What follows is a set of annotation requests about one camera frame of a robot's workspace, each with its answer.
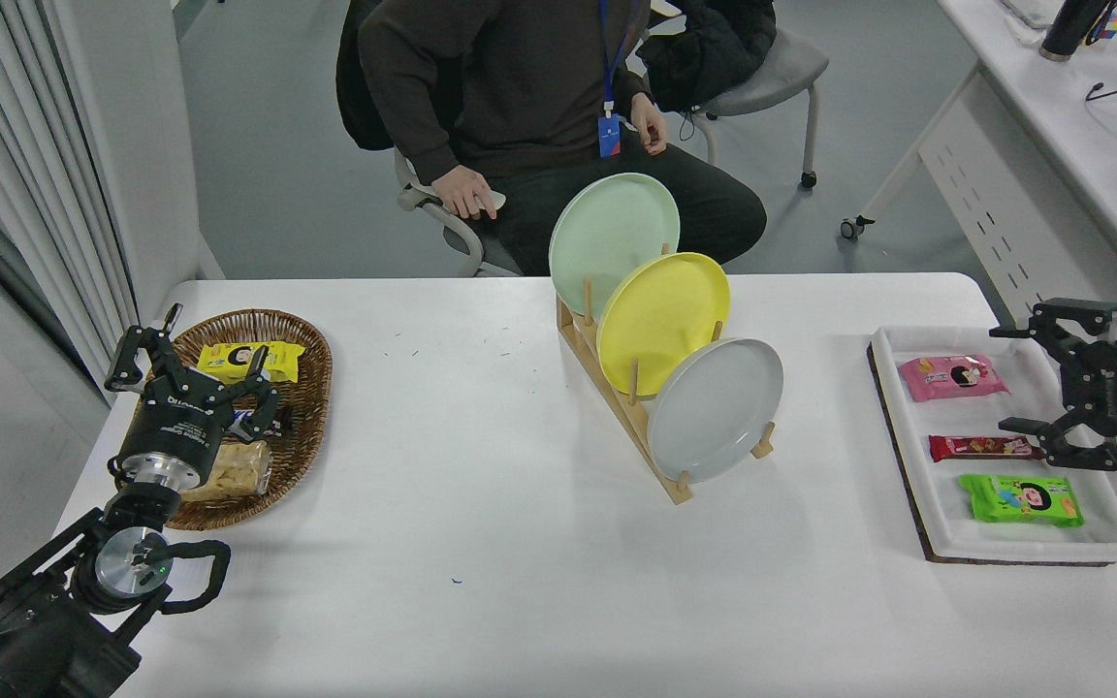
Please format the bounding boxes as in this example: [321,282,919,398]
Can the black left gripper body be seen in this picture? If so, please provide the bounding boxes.
[119,385,236,466]

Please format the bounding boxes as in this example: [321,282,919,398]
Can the grey plate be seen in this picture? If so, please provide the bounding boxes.
[647,337,784,484]

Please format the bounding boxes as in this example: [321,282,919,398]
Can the pale green plate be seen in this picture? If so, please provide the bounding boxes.
[549,173,682,319]

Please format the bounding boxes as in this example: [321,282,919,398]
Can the wooden plate rack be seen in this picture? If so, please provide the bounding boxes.
[557,242,778,506]

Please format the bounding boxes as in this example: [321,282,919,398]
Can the yellow plate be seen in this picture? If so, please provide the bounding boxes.
[596,252,731,397]

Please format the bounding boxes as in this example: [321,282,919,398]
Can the person's right hand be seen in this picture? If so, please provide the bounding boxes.
[431,163,501,221]

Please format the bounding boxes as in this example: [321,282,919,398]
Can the person's left hand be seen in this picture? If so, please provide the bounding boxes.
[627,92,670,157]

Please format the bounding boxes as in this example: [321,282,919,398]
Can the dark snack bar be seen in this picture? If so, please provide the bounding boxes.
[227,405,294,439]

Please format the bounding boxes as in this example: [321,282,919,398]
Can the yellow snack packet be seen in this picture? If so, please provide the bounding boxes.
[196,340,305,384]

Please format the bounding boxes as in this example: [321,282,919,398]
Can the brown wicker basket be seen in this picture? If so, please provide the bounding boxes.
[135,308,334,532]

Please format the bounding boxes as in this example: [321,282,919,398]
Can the clear bag of crackers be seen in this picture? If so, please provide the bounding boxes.
[180,439,273,503]

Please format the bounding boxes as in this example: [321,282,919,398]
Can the green snack packet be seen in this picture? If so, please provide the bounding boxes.
[958,473,1085,528]

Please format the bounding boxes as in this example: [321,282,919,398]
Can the red snack bar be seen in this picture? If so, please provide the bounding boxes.
[928,434,1046,463]

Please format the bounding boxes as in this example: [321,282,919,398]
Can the pink snack packet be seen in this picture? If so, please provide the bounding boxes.
[897,354,1010,403]

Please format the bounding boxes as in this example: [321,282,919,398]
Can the white tray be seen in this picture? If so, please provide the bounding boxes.
[867,325,1117,566]

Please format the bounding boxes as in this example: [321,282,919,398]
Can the white side desk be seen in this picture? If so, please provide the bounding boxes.
[840,0,1117,544]

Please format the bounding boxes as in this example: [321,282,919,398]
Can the cream office chair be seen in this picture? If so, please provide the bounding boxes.
[394,145,526,278]

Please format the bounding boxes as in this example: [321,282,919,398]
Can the black flask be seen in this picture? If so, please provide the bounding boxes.
[1040,0,1117,63]

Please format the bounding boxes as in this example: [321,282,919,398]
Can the grey chair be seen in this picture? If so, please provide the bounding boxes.
[685,27,831,191]

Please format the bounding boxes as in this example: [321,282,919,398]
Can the person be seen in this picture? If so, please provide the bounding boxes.
[358,0,768,277]

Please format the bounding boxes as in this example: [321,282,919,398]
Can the black puffer jacket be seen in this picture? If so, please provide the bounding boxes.
[638,0,779,113]

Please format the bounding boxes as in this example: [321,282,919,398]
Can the blue lanyard badge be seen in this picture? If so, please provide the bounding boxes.
[597,0,637,159]

